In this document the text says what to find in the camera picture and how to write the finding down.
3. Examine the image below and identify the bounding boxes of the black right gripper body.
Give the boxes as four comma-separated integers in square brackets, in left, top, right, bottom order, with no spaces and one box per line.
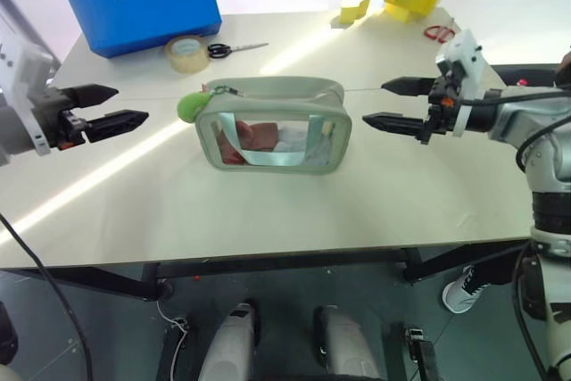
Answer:
[418,70,464,146]

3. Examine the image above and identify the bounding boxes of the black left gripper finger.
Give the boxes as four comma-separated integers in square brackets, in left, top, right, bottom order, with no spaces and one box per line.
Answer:
[84,109,150,145]
[66,83,120,109]

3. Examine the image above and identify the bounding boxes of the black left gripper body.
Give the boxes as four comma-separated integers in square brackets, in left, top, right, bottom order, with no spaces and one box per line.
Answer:
[29,86,89,153]

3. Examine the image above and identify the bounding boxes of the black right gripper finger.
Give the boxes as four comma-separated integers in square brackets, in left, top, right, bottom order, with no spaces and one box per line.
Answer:
[380,76,437,97]
[361,111,426,137]

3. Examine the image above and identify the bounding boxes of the light blue-grey cloth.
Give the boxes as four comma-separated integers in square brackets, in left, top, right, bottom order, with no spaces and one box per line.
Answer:
[271,125,334,167]

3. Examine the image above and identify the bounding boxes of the clear green toiletry bag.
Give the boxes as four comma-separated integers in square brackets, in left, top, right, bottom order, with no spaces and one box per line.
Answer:
[194,76,353,176]

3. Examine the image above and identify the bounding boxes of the dark red cloth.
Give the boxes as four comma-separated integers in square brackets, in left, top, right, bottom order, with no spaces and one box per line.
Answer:
[219,119,281,166]

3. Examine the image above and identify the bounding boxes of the green fuzzy pompom charm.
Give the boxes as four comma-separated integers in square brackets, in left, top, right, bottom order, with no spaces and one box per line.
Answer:
[177,91,211,124]

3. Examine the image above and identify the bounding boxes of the beige packing tape roll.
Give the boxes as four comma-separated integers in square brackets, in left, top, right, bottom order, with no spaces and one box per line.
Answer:
[164,34,211,75]

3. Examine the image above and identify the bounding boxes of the blue box with white logo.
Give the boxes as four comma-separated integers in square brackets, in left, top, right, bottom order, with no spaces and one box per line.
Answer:
[46,0,223,60]

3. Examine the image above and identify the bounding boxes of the small yellow box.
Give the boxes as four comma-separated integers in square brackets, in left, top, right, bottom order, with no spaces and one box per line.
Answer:
[339,0,372,26]

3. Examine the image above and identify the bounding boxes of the bystander at picture edge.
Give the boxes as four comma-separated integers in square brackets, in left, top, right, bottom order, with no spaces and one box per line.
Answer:
[553,47,571,88]

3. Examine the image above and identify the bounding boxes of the white sneaker of person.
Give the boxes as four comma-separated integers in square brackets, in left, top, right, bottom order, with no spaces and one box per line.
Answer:
[442,264,488,315]

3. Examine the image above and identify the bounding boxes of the dark rounded shape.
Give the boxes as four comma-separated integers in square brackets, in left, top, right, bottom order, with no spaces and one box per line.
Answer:
[0,299,20,368]

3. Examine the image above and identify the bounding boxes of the silver robot leg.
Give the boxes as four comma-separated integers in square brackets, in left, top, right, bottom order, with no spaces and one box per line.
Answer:
[197,297,262,381]
[311,304,381,381]

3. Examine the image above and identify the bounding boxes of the black floor stand foot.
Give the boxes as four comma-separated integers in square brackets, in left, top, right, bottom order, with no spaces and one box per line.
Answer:
[391,321,442,381]
[154,317,198,381]

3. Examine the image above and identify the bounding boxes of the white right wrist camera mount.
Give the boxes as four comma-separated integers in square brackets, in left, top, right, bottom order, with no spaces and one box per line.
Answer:
[434,28,488,138]

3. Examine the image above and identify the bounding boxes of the red handled scissors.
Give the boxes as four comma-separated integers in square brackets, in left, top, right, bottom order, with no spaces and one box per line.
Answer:
[423,19,458,45]

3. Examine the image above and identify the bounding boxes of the black handled scissors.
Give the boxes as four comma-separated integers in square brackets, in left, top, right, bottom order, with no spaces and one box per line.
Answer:
[206,41,270,61]

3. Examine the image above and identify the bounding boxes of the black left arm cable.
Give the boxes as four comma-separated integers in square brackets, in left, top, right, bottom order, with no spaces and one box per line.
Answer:
[0,212,94,381]

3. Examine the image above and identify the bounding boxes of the black table frame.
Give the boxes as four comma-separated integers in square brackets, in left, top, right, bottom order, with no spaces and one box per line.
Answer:
[0,242,534,302]

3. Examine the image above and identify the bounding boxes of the black cable by torso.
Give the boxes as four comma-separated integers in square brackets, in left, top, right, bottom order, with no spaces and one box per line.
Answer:
[511,242,552,381]

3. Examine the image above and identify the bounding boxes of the thin white wire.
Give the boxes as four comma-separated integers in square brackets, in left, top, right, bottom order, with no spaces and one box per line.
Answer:
[155,299,189,369]

